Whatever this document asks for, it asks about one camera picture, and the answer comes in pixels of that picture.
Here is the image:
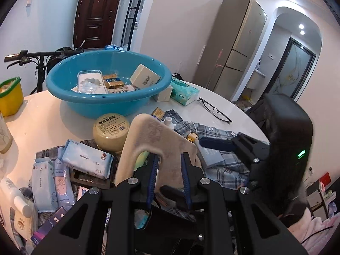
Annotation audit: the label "beige cutting board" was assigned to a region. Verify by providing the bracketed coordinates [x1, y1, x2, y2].
[114, 113, 201, 192]

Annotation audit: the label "cream cardboard box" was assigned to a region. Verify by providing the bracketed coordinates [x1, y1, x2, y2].
[130, 64, 160, 89]

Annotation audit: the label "clear phone case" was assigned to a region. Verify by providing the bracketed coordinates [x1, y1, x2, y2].
[77, 70, 108, 94]

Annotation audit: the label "grey rectangular box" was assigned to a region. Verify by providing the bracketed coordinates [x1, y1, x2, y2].
[196, 142, 224, 170]

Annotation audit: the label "black eyeglasses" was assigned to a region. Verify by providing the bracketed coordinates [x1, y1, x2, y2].
[198, 97, 232, 124]

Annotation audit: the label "pink blue wipes pack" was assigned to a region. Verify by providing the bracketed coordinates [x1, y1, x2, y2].
[54, 158, 75, 211]

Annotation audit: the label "white small bottle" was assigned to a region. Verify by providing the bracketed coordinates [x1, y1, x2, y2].
[163, 117, 175, 130]

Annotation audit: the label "green tissue pack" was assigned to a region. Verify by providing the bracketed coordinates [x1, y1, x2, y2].
[171, 76, 199, 106]

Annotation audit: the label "dark blue purple box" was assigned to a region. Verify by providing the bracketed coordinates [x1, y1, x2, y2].
[31, 207, 67, 245]

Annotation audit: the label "blue wet wipes pack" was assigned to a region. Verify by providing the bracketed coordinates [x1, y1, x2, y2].
[61, 139, 112, 180]

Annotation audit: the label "gold blue tube box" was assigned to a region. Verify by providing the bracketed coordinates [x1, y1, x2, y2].
[151, 107, 165, 121]

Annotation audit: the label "green tube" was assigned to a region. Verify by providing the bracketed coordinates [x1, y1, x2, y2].
[134, 151, 149, 170]

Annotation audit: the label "small white box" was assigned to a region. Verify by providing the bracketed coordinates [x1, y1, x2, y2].
[153, 85, 173, 102]

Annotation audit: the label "white flat box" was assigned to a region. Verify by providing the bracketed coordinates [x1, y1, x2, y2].
[14, 206, 38, 240]

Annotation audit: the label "plaid shirt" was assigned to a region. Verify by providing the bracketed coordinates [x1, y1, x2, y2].
[10, 108, 266, 255]

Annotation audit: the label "round beige tin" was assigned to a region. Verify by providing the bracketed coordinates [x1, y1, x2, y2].
[93, 113, 130, 153]

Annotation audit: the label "white spray bottle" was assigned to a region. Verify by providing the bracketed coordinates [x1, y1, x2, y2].
[1, 177, 32, 218]

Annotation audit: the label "gold refrigerator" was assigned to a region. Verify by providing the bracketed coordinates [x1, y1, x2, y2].
[193, 0, 267, 100]

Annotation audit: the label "gold blue cigarette box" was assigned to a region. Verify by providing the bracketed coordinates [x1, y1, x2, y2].
[103, 74, 125, 89]

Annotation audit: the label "blue plastic bag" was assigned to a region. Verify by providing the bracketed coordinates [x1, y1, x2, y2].
[104, 44, 125, 51]

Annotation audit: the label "blue plastic basin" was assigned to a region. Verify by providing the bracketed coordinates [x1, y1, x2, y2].
[46, 50, 171, 119]

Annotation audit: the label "yellow container green lid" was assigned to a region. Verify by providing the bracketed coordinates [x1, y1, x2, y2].
[0, 76, 24, 117]

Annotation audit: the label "black bicycle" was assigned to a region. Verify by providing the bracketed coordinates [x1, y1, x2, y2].
[4, 47, 84, 95]

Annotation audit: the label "brown entrance door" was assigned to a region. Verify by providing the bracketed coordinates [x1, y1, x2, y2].
[73, 0, 120, 48]

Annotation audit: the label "anime figurine keychain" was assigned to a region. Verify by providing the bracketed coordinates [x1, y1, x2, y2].
[186, 132, 199, 143]

